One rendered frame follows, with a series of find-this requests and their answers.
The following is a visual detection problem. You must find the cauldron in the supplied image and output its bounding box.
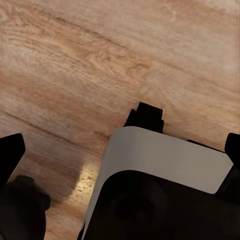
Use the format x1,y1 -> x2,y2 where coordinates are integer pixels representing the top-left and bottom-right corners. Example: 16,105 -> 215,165
0,175 -> 50,240

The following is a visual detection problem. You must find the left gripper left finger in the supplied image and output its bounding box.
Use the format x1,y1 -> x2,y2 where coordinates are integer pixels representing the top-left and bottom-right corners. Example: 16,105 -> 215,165
0,133 -> 26,192

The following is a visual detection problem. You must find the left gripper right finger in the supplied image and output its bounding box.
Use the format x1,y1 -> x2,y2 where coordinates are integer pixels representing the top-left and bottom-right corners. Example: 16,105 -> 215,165
224,133 -> 240,172

